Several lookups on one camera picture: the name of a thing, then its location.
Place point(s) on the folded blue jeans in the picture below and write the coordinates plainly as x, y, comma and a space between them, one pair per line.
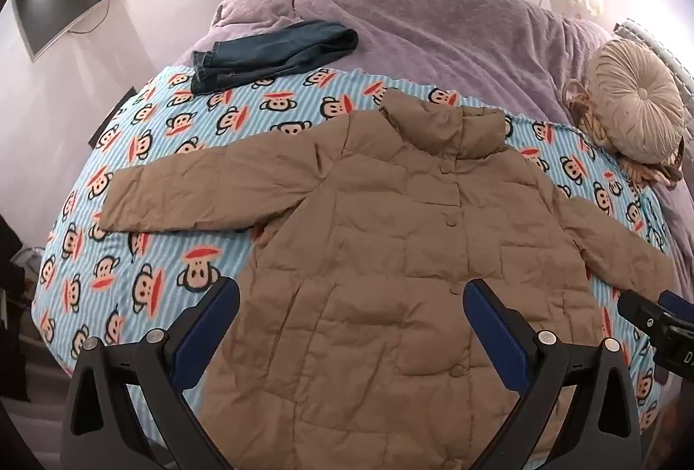
271, 54

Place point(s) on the brown padded jacket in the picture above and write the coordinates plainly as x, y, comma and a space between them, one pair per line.
374, 253

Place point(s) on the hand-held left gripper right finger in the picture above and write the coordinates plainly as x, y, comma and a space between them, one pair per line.
494, 334

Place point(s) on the purple fleece blanket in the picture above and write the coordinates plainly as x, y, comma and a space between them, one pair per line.
434, 31

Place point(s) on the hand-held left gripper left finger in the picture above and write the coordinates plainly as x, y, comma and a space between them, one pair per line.
209, 321

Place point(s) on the grey ribbed headboard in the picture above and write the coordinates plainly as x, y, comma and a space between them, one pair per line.
664, 50

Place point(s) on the round beige pleated cushion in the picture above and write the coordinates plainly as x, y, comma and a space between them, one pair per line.
637, 99

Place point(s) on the monkey print striped blanket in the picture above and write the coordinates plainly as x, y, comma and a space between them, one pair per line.
146, 242

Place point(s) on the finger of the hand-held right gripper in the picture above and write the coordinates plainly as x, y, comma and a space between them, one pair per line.
640, 307

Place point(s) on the dark furniture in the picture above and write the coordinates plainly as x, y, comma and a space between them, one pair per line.
12, 296

